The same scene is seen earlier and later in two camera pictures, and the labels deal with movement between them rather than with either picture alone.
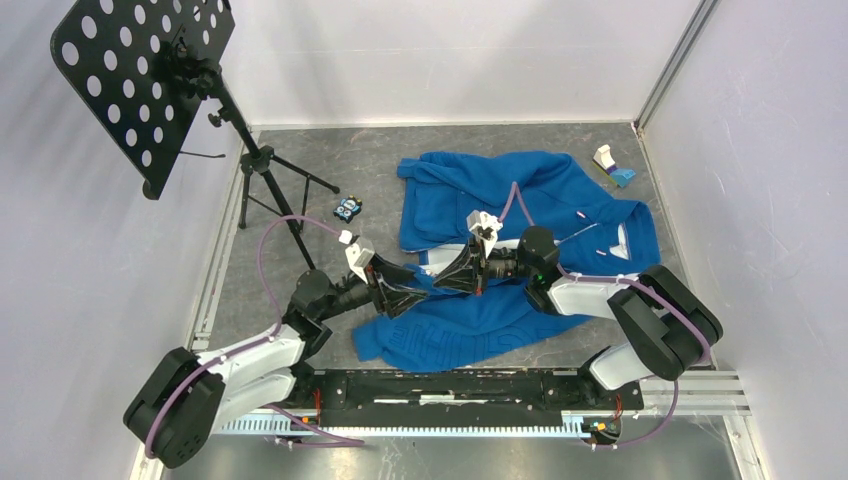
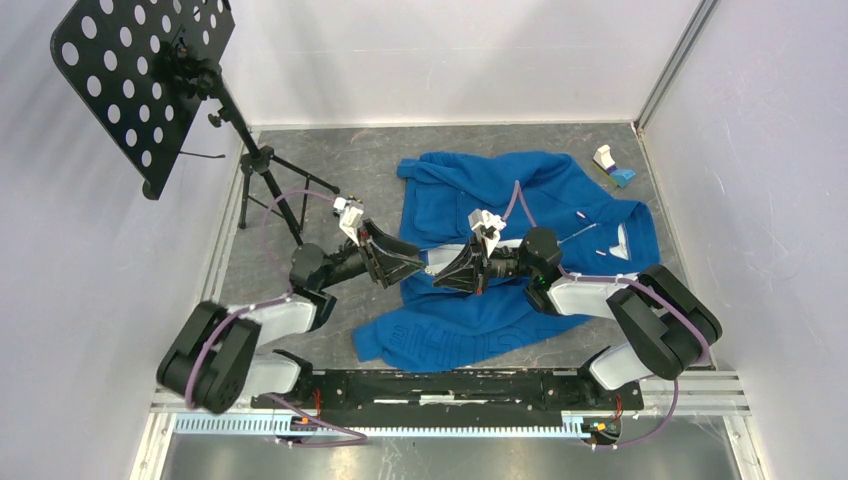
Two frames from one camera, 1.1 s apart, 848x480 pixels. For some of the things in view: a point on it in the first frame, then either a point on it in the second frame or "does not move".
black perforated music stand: x=141 y=71 does not move
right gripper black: x=468 y=272 does not move
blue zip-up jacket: x=489 y=234 does not move
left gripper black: x=383 y=294 -> x=388 y=271
